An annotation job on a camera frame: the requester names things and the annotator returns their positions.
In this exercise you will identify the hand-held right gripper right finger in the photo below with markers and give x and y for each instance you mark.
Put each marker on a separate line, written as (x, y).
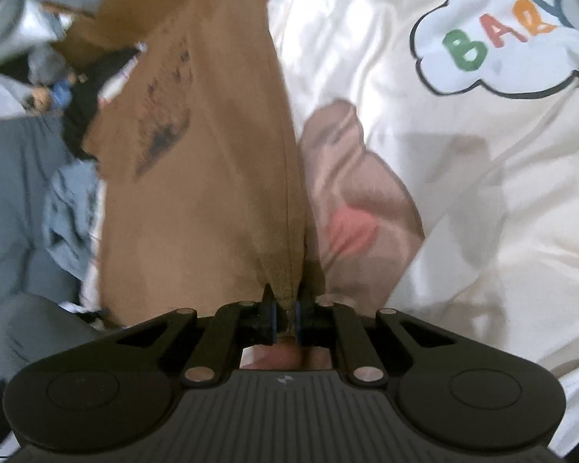
(300, 320)

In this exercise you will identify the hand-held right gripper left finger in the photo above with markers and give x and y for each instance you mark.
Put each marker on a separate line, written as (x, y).
(270, 320)

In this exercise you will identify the brown printed t-shirt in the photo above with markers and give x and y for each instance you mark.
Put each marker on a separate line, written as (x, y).
(212, 178)

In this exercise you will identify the white bear print blanket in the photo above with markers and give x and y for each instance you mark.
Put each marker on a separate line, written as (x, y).
(463, 178)

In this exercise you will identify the light blue jeans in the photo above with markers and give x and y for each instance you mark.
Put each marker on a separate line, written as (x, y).
(70, 217)

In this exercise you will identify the black garment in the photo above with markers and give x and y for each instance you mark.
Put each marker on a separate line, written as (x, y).
(84, 101)

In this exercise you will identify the grey cushion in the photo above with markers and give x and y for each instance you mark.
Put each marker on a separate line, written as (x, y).
(14, 178)

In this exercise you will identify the teddy bear in blue uniform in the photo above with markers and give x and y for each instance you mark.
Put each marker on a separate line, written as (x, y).
(58, 91)

